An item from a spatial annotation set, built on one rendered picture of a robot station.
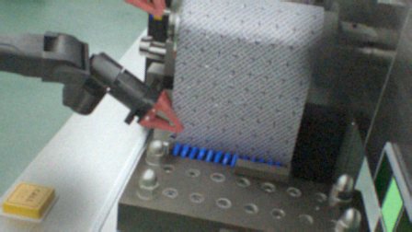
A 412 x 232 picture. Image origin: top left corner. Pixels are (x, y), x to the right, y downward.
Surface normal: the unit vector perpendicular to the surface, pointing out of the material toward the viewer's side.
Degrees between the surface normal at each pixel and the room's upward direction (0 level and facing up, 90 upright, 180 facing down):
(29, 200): 0
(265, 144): 90
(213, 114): 90
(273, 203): 0
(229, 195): 0
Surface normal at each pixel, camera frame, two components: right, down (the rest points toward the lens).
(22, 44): 0.28, -0.64
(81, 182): 0.12, -0.87
